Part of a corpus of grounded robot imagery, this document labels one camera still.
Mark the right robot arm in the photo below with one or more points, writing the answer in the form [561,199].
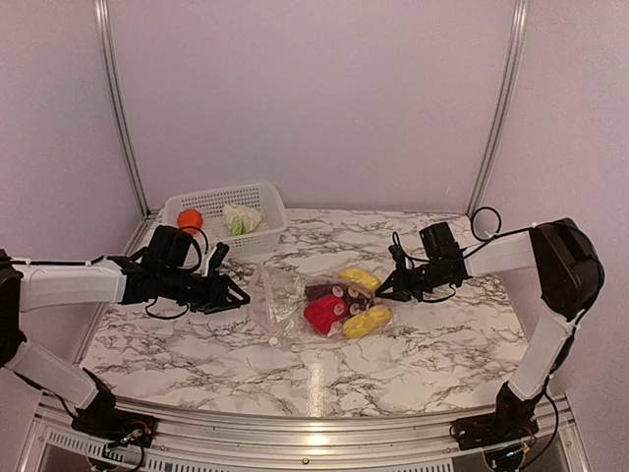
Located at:
[570,277]

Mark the right aluminium frame post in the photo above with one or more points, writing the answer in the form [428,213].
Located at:
[508,82]

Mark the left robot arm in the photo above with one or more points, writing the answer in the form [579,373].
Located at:
[31,287]

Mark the orange fake pumpkin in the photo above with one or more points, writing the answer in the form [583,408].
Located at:
[190,220]

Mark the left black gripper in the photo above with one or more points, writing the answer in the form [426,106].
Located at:
[216,290]

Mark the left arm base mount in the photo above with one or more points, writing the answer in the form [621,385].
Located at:
[118,427]

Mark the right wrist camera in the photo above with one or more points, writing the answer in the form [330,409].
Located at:
[397,251]

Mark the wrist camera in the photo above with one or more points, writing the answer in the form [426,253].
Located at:
[217,256]
[397,251]

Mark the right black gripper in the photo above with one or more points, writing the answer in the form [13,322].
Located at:
[401,288]

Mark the white perforated plastic basket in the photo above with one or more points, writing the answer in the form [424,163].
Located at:
[264,197]

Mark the purple fake grapes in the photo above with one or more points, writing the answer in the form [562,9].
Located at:
[358,299]

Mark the white fake cauliflower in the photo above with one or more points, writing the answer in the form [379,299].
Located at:
[241,220]

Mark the left aluminium frame post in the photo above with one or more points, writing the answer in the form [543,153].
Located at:
[107,49]

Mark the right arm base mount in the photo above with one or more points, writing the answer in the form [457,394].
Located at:
[487,430]

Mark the aluminium frame post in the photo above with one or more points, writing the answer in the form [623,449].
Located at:
[107,49]
[508,82]

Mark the red fake pepper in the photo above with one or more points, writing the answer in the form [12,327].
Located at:
[323,313]

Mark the clear zip top bag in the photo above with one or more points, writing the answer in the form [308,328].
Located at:
[278,302]

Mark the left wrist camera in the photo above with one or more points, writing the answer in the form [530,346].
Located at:
[217,256]

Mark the front aluminium rail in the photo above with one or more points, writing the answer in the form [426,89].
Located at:
[198,440]

